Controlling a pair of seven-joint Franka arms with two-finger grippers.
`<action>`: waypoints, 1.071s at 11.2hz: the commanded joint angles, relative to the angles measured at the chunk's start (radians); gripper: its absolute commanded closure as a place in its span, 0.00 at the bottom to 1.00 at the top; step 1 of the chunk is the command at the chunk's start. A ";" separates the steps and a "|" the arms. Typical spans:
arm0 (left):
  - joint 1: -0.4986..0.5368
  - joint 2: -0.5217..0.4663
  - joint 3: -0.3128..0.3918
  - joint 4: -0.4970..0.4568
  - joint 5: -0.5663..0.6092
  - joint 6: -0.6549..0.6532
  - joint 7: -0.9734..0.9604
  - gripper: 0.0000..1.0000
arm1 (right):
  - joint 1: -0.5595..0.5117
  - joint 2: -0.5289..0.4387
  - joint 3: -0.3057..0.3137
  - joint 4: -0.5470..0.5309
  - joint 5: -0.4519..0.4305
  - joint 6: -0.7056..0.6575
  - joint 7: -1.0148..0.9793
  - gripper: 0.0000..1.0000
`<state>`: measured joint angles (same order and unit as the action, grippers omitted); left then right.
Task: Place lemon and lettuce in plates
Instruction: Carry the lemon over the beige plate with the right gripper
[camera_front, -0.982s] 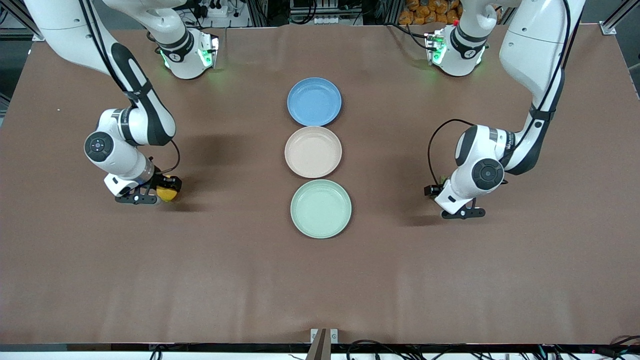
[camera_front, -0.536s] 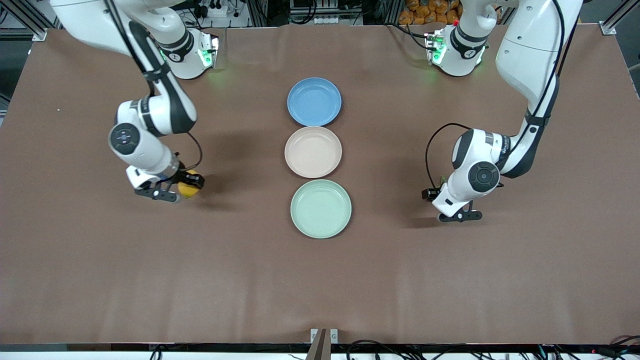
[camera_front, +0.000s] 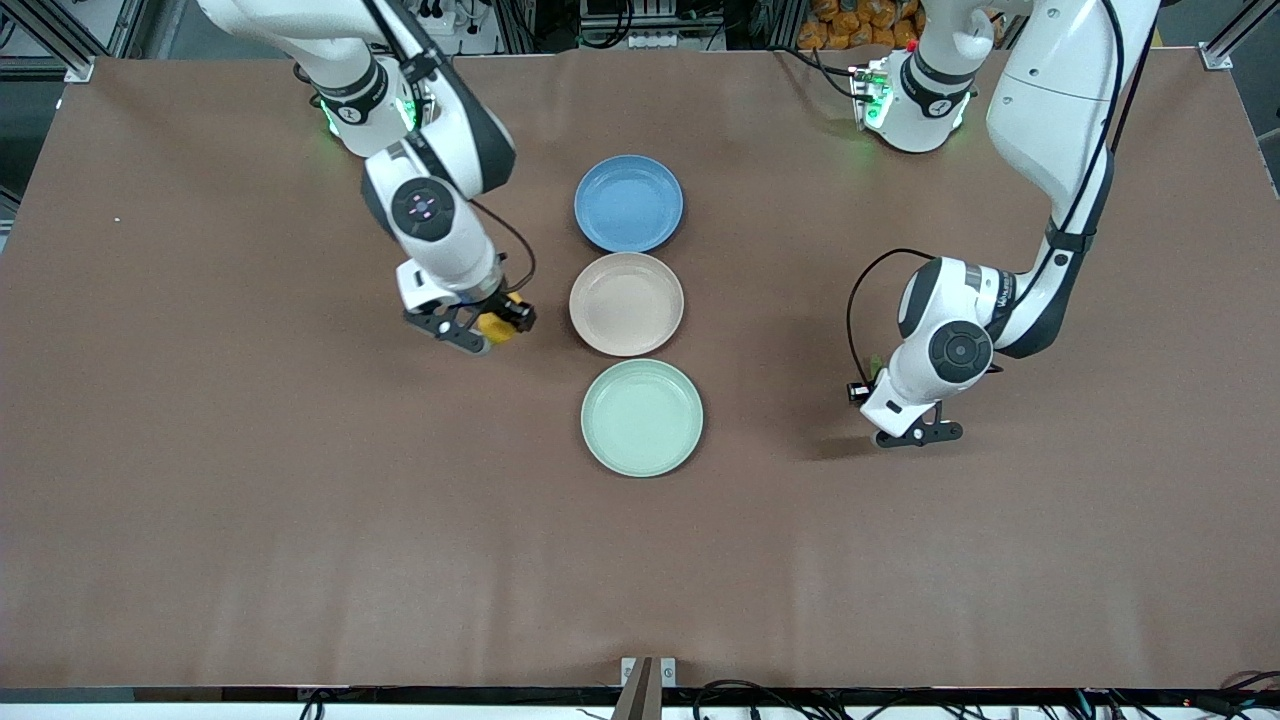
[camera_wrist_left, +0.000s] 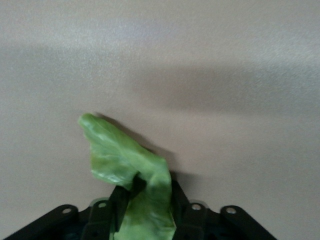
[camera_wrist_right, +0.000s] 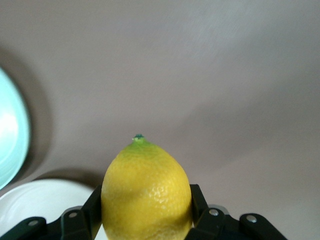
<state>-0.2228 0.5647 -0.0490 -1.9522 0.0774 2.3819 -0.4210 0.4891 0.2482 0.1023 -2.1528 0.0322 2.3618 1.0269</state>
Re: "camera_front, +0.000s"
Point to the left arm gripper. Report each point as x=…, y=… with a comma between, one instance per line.
x=858, y=392

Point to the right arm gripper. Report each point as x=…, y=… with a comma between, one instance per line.
x=519, y=316

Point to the yellow lemon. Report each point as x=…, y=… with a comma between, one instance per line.
x=497, y=328

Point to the green lettuce piece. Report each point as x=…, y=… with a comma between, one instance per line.
x=876, y=365

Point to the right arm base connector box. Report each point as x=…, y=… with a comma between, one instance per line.
x=425, y=100

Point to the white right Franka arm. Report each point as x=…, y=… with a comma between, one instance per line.
x=425, y=210

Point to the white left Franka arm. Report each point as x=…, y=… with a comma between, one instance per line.
x=1050, y=120

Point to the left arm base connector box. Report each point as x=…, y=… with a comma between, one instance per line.
x=870, y=95

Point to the beige round plate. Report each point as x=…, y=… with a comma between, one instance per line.
x=626, y=304

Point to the blue round plate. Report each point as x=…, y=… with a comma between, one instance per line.
x=628, y=204

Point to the mint green round plate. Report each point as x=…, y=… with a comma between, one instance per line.
x=641, y=418

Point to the brown table cover sheet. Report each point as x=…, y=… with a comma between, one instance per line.
x=300, y=550

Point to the white power strip with plugs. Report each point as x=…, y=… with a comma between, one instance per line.
x=445, y=20

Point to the bag of orange fruit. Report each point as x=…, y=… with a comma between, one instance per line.
x=850, y=25

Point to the grey metal bracket plate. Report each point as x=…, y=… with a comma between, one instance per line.
x=669, y=672

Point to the brown upright post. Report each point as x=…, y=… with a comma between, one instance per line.
x=640, y=700

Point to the aluminium frame rail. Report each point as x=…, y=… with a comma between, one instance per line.
x=60, y=50
x=1235, y=40

